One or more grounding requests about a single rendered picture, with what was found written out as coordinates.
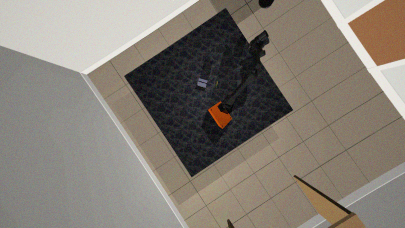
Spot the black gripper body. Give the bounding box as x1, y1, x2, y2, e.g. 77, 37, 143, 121
259, 47, 266, 58

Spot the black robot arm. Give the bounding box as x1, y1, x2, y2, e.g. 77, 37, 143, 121
217, 30, 270, 112

